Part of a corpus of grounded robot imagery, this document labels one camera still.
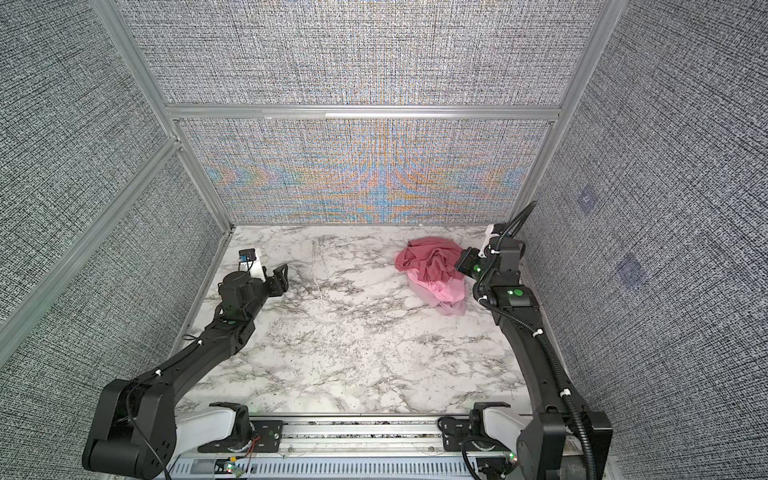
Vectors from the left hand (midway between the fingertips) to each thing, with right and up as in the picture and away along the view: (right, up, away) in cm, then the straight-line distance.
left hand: (277, 266), depth 86 cm
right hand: (+51, +5, -6) cm, 52 cm away
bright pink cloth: (+51, -10, +5) cm, 52 cm away
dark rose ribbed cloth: (+46, +2, +7) cm, 46 cm away
